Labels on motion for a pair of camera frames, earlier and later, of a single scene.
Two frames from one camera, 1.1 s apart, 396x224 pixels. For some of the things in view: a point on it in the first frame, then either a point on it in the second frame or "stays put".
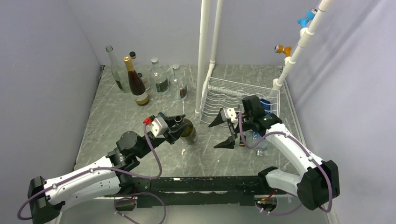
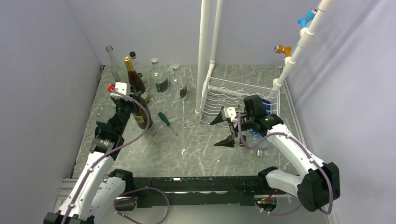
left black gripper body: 167,136 to 124,108
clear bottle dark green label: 178,85 stays put
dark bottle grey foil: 189,135 to 139,114
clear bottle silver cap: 159,79 stays put
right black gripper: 228,143 stays put
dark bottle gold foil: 137,87 stays put
